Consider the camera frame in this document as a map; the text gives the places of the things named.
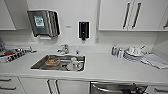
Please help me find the stainless steel dishwasher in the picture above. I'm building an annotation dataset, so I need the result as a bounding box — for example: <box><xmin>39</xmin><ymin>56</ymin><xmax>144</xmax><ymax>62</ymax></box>
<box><xmin>88</xmin><ymin>81</ymin><xmax>150</xmax><ymax>94</ymax></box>

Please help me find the small clear bottle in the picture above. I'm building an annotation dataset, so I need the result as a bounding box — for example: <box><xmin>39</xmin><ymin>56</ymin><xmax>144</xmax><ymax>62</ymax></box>
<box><xmin>116</xmin><ymin>47</ymin><xmax>124</xmax><ymax>59</ymax></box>

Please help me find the blue dish soap bottle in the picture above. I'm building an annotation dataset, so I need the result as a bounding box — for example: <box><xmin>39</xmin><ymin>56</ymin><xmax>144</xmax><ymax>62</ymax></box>
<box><xmin>111</xmin><ymin>43</ymin><xmax>119</xmax><ymax>57</ymax></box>

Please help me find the white cup on plate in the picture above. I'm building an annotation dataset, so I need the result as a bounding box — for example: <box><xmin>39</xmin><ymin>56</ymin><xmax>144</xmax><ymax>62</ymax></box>
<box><xmin>67</xmin><ymin>56</ymin><xmax>83</xmax><ymax>72</ymax></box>

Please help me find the black soap dispenser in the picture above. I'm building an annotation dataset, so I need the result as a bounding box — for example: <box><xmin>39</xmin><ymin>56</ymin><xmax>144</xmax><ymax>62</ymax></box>
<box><xmin>77</xmin><ymin>20</ymin><xmax>91</xmax><ymax>42</ymax></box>

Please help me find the chrome sink faucet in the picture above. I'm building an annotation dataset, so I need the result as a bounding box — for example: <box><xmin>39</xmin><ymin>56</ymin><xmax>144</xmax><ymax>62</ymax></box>
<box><xmin>56</xmin><ymin>43</ymin><xmax>70</xmax><ymax>56</ymax></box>

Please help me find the orange bowl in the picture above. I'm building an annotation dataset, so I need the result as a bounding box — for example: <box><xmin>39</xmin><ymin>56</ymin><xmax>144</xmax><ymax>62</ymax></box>
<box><xmin>44</xmin><ymin>56</ymin><xmax>59</xmax><ymax>66</ymax></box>

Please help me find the white under-sink cabinet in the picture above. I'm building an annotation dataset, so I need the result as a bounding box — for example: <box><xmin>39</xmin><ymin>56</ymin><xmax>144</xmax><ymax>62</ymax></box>
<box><xmin>19</xmin><ymin>77</ymin><xmax>91</xmax><ymax>94</ymax></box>

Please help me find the steel kitchen sink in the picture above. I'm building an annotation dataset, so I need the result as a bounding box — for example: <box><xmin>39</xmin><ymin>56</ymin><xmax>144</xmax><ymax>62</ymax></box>
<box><xmin>30</xmin><ymin>53</ymin><xmax>87</xmax><ymax>72</ymax></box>

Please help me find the steel paper towel dispenser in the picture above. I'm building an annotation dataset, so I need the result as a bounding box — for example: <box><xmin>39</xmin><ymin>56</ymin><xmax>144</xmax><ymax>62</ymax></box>
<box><xmin>26</xmin><ymin>9</ymin><xmax>61</xmax><ymax>39</ymax></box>

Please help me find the dish rack with utensils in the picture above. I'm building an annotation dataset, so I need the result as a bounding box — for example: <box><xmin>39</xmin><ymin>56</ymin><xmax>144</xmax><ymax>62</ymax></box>
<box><xmin>0</xmin><ymin>47</ymin><xmax>37</xmax><ymax>64</ymax></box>

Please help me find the white wall outlet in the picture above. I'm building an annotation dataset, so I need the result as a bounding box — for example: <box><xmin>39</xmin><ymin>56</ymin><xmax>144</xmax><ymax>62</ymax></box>
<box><xmin>94</xmin><ymin>36</ymin><xmax>101</xmax><ymax>45</ymax></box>

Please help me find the white upper wall cabinet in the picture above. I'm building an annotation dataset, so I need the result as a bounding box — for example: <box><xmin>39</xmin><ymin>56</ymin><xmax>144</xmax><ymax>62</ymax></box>
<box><xmin>97</xmin><ymin>0</ymin><xmax>168</xmax><ymax>32</ymax></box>

